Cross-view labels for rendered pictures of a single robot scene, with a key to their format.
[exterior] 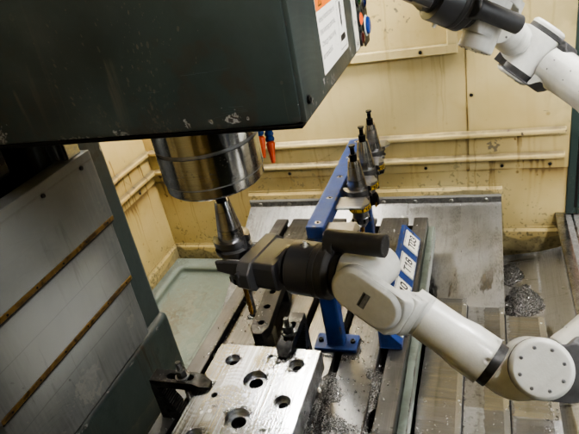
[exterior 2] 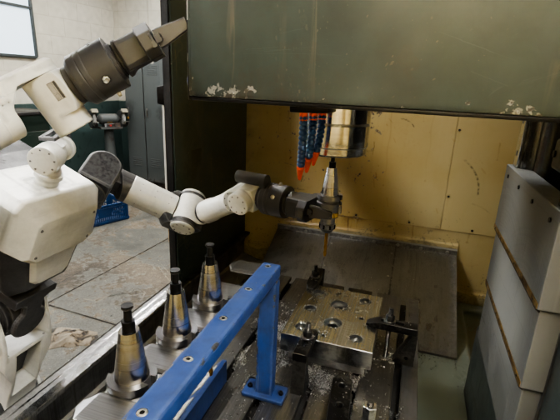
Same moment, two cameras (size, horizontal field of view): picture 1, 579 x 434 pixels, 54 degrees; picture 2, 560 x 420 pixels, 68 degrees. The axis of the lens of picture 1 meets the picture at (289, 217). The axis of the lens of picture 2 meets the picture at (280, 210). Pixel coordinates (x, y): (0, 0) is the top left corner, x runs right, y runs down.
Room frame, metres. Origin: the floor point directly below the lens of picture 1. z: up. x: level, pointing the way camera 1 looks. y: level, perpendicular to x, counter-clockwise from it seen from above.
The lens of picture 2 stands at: (1.82, -0.10, 1.60)
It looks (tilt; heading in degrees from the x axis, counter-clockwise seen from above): 17 degrees down; 175
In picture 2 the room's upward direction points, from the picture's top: 3 degrees clockwise
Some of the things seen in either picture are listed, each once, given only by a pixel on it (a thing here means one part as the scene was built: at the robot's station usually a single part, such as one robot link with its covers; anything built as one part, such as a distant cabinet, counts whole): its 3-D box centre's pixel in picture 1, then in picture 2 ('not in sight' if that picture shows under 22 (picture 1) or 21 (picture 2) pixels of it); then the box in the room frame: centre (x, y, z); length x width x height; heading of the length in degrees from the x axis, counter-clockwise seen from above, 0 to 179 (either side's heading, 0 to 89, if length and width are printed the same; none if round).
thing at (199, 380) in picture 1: (183, 388); (391, 333); (0.89, 0.28, 0.97); 0.13 x 0.03 x 0.15; 68
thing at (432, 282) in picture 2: not in sight; (349, 288); (0.21, 0.35, 0.75); 0.89 x 0.67 x 0.26; 68
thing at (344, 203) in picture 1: (352, 203); (223, 290); (1.10, -0.14, 1.21); 0.07 x 0.05 x 0.01; 68
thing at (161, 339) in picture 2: (366, 170); (177, 337); (1.25, -0.21, 1.21); 0.06 x 0.06 x 0.03
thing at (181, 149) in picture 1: (207, 145); (335, 127); (0.83, 0.10, 1.50); 0.16 x 0.16 x 0.12
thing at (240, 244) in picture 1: (233, 241); (329, 198); (0.83, 0.10, 1.32); 0.06 x 0.06 x 0.03
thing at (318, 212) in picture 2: not in sight; (319, 213); (0.85, 0.08, 1.29); 0.06 x 0.02 x 0.03; 56
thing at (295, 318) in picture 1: (292, 343); (306, 351); (0.96, 0.05, 0.97); 0.13 x 0.03 x 0.15; 158
